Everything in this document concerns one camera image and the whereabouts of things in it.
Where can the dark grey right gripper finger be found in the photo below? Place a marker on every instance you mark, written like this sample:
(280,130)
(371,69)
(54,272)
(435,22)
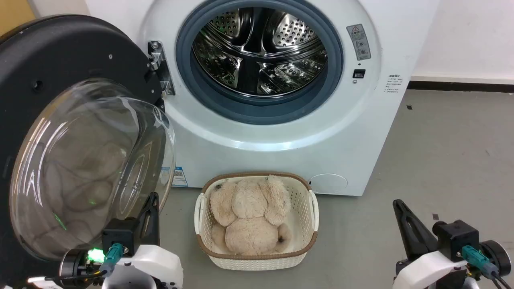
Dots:
(413,233)

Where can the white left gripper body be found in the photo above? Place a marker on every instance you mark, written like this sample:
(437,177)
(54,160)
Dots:
(156,267)

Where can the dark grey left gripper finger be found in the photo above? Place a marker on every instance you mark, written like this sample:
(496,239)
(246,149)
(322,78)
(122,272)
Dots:
(152,224)

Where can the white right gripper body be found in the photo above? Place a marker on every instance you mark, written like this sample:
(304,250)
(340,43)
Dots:
(429,271)

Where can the black right gripper motor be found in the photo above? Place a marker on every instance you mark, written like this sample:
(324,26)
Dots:
(498,257)

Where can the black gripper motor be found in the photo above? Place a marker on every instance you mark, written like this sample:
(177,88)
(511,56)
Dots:
(74,267)
(498,257)

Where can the black left gripper motor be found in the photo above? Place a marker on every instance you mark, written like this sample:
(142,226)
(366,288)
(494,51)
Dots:
(74,267)

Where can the white front-load washing machine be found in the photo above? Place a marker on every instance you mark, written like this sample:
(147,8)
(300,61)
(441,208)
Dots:
(281,160)

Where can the metal door hinge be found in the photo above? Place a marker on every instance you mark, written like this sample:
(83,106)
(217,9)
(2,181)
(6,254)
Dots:
(160,66)

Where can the black door latch slot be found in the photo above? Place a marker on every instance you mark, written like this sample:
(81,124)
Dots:
(359,74)

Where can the black round washer door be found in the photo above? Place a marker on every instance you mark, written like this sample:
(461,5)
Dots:
(60,52)

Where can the blue white energy sticker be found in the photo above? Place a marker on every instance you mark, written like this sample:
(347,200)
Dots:
(178,177)

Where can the beige plush dog toy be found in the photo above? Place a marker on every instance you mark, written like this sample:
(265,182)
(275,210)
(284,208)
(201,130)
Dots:
(249,224)

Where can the round white filter cover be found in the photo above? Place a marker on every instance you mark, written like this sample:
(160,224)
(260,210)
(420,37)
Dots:
(328,184)

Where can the white woven laundry basket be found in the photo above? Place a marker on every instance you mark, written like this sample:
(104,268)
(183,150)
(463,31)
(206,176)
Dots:
(302,212)

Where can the small printed text label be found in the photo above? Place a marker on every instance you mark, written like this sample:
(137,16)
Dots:
(394,83)

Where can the grey warning sticker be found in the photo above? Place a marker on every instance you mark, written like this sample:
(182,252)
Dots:
(358,42)

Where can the steel perforated washer drum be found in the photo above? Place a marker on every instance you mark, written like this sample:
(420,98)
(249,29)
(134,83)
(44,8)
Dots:
(257,52)

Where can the yellow wooden panel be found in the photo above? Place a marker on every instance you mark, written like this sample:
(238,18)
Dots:
(14,14)

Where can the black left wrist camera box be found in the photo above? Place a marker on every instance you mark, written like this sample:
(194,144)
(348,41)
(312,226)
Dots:
(120,235)

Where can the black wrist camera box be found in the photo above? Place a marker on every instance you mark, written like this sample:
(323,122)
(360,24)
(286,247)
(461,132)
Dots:
(120,235)
(457,237)

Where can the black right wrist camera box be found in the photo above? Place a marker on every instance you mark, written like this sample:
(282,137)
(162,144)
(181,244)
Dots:
(457,237)

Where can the black wall baseboard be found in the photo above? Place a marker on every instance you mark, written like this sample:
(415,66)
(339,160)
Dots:
(461,86)

